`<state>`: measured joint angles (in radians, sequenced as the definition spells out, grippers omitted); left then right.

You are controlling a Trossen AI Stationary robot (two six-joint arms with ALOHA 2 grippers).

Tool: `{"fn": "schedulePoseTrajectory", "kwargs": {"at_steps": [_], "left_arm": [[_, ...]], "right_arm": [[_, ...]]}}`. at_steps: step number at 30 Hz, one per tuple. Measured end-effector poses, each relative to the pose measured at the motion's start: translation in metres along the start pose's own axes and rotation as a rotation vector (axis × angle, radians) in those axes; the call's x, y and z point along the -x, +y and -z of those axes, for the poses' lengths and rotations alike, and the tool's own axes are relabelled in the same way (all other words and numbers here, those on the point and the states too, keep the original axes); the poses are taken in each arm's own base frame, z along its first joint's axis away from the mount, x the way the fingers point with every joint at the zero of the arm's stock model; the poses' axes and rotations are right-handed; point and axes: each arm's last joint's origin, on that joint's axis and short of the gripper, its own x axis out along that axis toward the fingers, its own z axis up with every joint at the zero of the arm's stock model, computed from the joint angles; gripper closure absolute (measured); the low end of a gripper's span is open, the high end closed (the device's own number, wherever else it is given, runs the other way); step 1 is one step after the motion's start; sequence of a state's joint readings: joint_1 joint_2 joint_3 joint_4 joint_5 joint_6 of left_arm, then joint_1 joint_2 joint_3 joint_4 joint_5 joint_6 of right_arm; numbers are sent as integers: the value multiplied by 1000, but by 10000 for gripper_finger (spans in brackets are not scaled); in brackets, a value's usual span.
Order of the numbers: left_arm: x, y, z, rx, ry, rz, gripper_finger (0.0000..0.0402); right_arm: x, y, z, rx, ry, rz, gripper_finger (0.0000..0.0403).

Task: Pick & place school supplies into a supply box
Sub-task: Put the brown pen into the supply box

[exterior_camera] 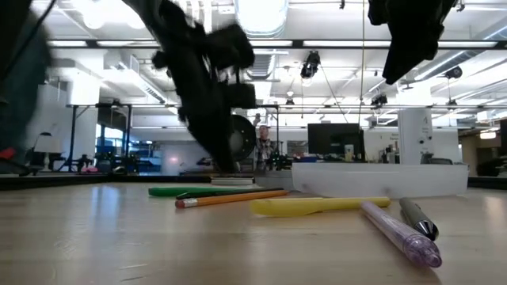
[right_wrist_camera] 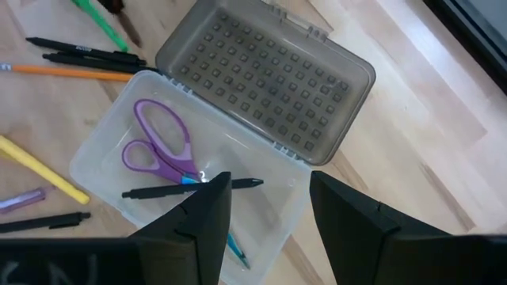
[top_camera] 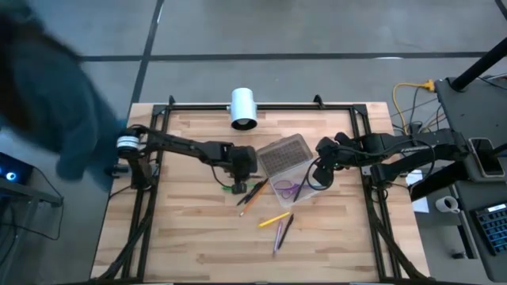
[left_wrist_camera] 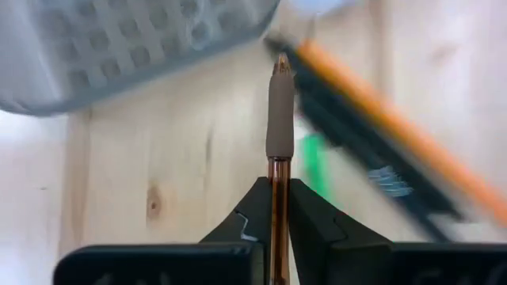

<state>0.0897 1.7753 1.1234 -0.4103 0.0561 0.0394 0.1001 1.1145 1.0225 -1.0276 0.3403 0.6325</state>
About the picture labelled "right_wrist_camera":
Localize yellow highlighter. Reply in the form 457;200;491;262
0;135;92;206

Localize clear supply box grey lid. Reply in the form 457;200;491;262
69;0;377;285

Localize orange pencil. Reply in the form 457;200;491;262
0;62;135;83

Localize black pen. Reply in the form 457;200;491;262
42;52;160;75
25;36;148;67
0;211;93;234
121;177;265;200

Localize dark brown marker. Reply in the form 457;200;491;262
97;0;143;48

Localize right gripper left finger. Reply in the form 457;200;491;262
130;171;233;285

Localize purple handled scissors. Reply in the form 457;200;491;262
120;98;252;271

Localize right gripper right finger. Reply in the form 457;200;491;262
309;170;452;285

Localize green marker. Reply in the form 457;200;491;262
70;0;131;53

